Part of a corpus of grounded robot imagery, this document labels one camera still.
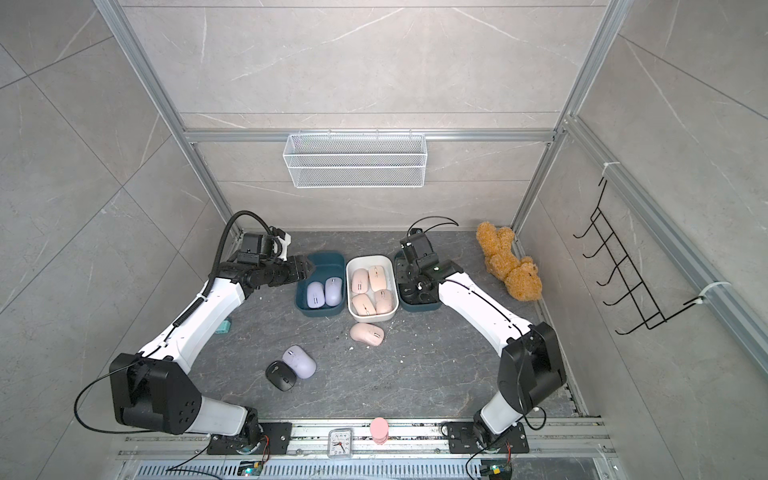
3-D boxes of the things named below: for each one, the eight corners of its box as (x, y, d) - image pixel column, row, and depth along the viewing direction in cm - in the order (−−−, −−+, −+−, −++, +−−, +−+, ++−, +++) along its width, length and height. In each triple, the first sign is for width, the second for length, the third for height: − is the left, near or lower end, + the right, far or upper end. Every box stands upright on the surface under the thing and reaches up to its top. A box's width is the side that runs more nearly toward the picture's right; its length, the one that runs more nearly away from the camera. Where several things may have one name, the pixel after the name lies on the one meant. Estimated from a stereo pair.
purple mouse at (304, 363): (281, 358, 89) (278, 354, 86) (297, 343, 92) (295, 339, 89) (304, 383, 84) (302, 379, 82) (321, 366, 87) (319, 362, 85)
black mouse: (262, 379, 85) (259, 376, 83) (277, 359, 89) (274, 356, 86) (288, 395, 82) (285, 392, 80) (302, 374, 86) (300, 371, 84)
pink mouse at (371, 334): (350, 339, 93) (348, 334, 90) (355, 324, 96) (354, 320, 93) (381, 347, 91) (381, 342, 88) (385, 332, 94) (385, 328, 91)
